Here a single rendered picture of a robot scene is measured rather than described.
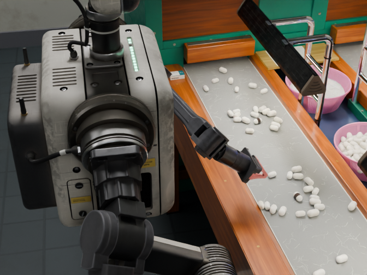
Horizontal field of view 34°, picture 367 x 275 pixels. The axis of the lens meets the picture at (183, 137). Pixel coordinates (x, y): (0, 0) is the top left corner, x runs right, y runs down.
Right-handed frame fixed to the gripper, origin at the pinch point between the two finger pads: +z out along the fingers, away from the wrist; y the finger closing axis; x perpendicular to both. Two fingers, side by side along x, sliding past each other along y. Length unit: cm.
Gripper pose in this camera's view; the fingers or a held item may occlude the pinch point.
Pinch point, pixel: (264, 175)
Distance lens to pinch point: 187.5
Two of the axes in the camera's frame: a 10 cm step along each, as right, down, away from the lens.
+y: -2.6, -5.8, 7.7
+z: 7.4, 3.9, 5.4
